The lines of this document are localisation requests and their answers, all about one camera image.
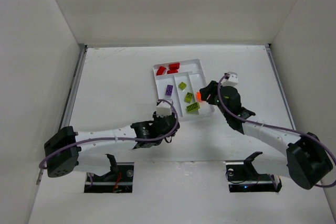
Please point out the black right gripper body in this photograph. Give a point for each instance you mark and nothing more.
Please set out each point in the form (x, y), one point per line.
(211, 93)

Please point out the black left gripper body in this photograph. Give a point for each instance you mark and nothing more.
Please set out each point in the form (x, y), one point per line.
(168, 124)

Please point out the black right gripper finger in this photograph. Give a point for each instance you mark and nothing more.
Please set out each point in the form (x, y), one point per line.
(210, 89)
(209, 97)

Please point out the lime green lego brick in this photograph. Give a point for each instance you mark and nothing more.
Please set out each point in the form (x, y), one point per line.
(182, 85)

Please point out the purple lego brick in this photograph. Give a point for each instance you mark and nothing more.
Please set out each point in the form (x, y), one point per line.
(169, 90)

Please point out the red curved lego brick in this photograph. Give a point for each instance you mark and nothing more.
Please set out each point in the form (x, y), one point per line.
(172, 71)

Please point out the red square lego brick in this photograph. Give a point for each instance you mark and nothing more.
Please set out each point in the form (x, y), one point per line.
(174, 66)

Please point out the red flower lego brick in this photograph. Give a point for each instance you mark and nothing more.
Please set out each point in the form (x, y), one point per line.
(161, 71)

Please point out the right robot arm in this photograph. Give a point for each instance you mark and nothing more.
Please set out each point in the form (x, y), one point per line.
(304, 158)

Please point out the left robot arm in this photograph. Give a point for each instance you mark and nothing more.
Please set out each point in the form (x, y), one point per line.
(94, 152)

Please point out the lime lego under purple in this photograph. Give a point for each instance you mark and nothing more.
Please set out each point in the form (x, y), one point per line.
(188, 98)

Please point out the white divided sorting tray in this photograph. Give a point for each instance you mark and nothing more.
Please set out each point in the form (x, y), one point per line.
(191, 73)

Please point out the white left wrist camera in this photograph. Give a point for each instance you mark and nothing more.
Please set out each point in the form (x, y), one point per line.
(163, 108)

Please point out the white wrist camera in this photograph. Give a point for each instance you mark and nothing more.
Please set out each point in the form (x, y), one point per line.
(163, 108)
(230, 79)

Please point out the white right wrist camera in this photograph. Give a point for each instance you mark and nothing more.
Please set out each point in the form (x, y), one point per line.
(230, 79)

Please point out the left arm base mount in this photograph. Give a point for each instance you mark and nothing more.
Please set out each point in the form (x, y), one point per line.
(117, 180)

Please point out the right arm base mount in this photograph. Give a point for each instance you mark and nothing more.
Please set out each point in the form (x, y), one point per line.
(242, 177)

